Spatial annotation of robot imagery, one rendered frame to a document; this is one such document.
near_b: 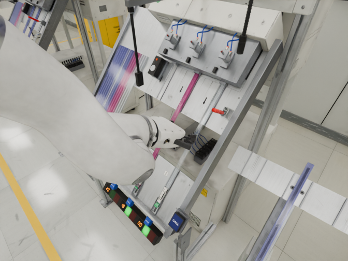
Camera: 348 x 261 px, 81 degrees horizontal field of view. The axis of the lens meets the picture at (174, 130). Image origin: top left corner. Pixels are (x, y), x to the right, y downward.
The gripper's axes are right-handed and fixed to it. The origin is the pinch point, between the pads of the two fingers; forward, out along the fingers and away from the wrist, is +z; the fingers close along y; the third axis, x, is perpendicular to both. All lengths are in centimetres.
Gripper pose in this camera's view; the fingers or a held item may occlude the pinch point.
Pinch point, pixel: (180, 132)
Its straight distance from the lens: 62.0
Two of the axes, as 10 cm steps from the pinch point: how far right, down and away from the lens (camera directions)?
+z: 5.8, -0.1, 8.2
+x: -3.8, 8.9, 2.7
